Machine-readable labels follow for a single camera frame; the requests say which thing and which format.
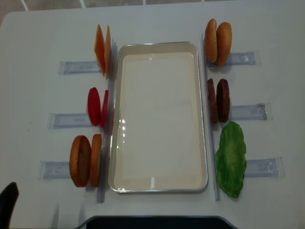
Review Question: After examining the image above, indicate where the bun bottom slice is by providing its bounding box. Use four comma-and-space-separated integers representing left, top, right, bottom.
90, 134, 102, 187

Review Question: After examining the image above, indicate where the clear cheese holder strip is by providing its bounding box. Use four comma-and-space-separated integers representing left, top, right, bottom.
58, 61, 101, 75

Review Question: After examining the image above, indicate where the clear acrylic rail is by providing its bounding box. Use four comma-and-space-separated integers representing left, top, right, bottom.
201, 32, 221, 202
97, 39, 118, 203

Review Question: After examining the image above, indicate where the right clear acrylic rail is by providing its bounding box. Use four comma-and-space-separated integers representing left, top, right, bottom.
201, 32, 221, 202

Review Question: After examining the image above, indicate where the brown meat patty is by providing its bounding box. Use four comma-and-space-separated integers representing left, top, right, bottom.
216, 79, 230, 123
207, 78, 218, 124

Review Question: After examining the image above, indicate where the clear lettuce holder strip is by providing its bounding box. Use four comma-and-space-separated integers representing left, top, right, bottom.
245, 157, 285, 178

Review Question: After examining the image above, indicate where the outer sesame bun top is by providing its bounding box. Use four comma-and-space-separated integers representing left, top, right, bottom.
216, 22, 232, 66

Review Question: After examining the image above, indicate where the outer red tomato slice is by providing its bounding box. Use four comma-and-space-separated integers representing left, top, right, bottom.
87, 87, 101, 126

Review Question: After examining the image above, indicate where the outer brown meat patty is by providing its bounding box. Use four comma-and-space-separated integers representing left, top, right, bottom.
216, 79, 230, 123

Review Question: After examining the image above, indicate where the orange cheese slice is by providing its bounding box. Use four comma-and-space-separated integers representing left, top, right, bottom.
94, 24, 106, 76
104, 26, 112, 78

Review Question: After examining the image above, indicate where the inner sesame bun top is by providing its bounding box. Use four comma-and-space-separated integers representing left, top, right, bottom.
204, 19, 217, 63

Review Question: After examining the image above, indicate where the clear bun bottom holder strip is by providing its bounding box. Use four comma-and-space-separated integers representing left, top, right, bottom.
38, 161, 71, 180

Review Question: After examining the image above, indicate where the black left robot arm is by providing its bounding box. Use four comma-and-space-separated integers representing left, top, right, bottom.
0, 182, 19, 229

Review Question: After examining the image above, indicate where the clear bun holder strip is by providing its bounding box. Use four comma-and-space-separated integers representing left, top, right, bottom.
38, 161, 71, 180
226, 51, 261, 65

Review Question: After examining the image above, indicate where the inner orange cheese slice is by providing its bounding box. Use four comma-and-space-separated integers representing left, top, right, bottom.
104, 26, 112, 78

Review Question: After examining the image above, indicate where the green lettuce leaf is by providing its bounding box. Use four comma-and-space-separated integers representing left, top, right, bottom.
215, 121, 247, 198

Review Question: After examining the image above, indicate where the inner red tomato slice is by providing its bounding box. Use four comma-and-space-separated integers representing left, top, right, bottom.
100, 90, 109, 128

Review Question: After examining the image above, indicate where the sesame bun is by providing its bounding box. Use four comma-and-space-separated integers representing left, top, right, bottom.
204, 19, 217, 63
216, 22, 232, 66

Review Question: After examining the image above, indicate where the outer brown bun half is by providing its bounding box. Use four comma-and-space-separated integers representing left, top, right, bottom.
69, 135, 91, 187

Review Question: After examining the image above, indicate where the clear bun top holder strip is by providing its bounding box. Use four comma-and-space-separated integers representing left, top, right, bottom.
226, 51, 261, 65

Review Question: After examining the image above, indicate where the red tomato slice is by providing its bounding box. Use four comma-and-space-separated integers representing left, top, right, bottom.
87, 87, 101, 126
100, 90, 109, 128

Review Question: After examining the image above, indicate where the dark robot base front edge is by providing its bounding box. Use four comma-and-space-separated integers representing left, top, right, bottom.
81, 216, 236, 229

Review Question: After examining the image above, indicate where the left clear acrylic rail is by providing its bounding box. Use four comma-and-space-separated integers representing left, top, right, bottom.
97, 39, 118, 203

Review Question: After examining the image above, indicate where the white rectangular metal tray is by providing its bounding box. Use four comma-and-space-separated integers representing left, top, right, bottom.
108, 42, 208, 193

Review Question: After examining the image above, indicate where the outer orange cheese slice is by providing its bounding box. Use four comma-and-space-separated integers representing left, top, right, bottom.
94, 24, 106, 76

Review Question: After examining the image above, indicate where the clear tomato holder strip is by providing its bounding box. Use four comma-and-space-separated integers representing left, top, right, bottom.
47, 113, 92, 129

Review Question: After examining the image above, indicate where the inner brown meat patty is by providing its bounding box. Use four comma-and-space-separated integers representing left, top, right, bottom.
207, 78, 218, 124

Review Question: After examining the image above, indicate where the clear patty holder strip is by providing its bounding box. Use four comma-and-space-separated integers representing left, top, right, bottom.
229, 103, 273, 121

